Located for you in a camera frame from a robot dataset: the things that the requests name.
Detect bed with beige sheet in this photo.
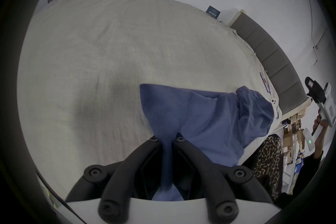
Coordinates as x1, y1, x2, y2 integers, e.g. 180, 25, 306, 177
17, 0, 283, 200

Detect blue printed card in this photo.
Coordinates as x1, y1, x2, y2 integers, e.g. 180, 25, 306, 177
206, 5, 221, 17

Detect cardboard carton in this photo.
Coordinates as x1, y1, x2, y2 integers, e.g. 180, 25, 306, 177
282, 127, 295, 164

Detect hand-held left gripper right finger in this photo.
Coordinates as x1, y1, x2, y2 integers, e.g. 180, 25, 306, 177
172, 136, 274, 223

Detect grey padded headboard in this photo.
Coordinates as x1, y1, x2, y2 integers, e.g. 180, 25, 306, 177
227, 9, 309, 116

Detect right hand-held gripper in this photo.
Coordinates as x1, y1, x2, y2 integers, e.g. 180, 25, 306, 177
303, 76, 336, 152

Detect blue shirt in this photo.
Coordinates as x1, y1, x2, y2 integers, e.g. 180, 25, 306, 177
139, 83, 275, 201

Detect person's legs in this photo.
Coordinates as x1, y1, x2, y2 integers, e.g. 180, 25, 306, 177
251, 135, 284, 201

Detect person's right forearm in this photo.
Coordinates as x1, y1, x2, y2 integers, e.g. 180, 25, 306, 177
293, 132, 328, 196

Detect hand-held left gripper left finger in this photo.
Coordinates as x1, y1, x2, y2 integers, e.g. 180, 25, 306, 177
65, 136, 165, 222

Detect person's right hand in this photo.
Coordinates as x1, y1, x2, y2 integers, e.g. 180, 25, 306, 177
312, 112, 330, 140

